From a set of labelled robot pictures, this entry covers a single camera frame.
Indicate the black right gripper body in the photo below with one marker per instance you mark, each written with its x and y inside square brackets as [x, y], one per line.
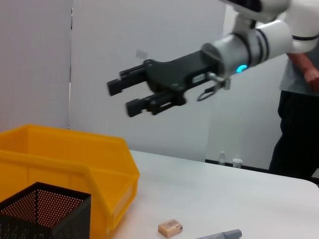
[174, 72]

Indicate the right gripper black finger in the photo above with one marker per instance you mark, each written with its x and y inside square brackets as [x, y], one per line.
[134, 107]
[115, 87]

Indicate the person's bare forearm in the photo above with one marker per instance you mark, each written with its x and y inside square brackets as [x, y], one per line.
[300, 61]

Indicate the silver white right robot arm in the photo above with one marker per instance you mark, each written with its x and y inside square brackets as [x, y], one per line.
[269, 42]

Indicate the small background water bottle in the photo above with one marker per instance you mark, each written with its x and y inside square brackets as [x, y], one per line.
[222, 159]

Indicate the dark background desk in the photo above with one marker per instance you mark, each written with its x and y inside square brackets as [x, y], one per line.
[249, 167]

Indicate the beige eraser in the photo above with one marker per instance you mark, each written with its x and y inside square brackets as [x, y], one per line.
[170, 226]

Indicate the black mesh pen holder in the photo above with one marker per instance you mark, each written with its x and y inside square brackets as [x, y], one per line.
[69, 219]

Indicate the grey marker pen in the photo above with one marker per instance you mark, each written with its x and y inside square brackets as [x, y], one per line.
[229, 234]

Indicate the person's hand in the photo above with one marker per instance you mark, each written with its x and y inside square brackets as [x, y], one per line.
[313, 78]

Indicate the right wrist silver plug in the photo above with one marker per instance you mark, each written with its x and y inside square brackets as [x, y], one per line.
[221, 81]

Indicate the yellow plastic bin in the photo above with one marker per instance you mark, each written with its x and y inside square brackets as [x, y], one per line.
[62, 154]

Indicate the small background cup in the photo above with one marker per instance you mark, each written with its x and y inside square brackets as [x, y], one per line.
[237, 163]

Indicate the person in grey shirt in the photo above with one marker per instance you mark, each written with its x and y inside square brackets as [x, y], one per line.
[296, 137]

